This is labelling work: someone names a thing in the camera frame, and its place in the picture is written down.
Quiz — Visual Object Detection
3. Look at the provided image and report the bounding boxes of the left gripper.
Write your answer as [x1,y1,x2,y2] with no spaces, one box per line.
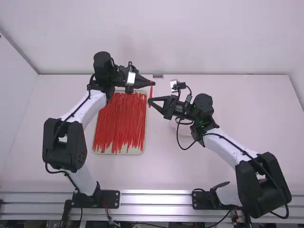
[113,65,140,88]

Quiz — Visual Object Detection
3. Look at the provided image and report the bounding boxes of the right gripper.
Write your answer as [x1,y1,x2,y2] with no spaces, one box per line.
[147,95,192,120]

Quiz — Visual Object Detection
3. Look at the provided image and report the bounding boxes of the orange cable tie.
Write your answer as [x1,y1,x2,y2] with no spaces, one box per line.
[148,82,154,110]

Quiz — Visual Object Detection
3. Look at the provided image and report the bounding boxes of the pale tray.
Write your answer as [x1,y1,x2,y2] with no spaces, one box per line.
[91,89,149,155]

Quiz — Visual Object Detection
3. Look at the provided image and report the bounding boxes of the silver rails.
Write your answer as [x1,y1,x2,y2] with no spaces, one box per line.
[0,189,304,223]

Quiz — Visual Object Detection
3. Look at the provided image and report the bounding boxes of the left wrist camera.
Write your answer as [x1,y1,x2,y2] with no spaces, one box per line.
[124,70,137,87]

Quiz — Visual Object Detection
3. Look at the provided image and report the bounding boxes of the row of orange cable ties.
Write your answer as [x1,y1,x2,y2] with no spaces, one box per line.
[93,92,147,154]

